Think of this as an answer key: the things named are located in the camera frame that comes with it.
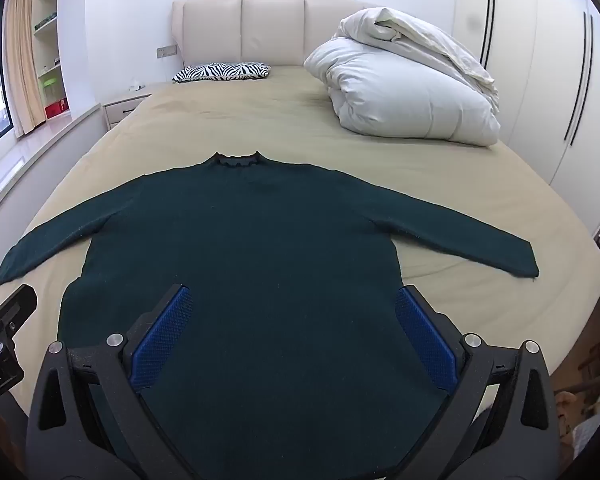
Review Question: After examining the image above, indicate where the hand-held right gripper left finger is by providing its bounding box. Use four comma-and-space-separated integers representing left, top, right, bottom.
25, 282, 201, 480

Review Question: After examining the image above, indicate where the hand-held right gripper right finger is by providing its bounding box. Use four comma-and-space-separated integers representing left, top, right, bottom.
395, 285, 563, 480

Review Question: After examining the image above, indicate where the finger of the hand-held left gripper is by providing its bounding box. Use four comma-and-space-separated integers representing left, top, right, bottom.
0, 284, 38, 336

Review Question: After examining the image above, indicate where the dark green sweater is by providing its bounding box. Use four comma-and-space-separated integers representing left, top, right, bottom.
0, 150, 540, 480

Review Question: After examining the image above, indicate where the white window seat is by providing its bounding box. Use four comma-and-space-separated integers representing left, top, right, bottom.
0, 102, 106, 233

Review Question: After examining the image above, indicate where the white nightstand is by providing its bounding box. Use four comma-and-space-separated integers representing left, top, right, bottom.
102, 91, 153, 131

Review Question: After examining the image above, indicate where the bed with beige sheet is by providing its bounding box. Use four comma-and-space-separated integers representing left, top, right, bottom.
0, 65, 600, 418

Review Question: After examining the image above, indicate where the beige curtain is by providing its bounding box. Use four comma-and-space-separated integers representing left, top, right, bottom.
2, 0, 48, 138

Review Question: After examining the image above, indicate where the white folded duvet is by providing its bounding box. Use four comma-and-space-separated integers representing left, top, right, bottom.
302, 7, 502, 147

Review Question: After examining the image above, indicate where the white shelf unit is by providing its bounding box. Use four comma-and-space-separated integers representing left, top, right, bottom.
32, 0, 73, 121

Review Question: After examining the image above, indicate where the zebra print pillow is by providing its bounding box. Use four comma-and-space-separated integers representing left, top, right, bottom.
172, 61, 272, 83

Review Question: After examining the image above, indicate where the white wardrobe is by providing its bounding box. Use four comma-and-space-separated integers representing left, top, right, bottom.
452, 0, 600, 241

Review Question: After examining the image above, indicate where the cream padded headboard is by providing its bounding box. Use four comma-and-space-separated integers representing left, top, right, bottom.
171, 0, 381, 73

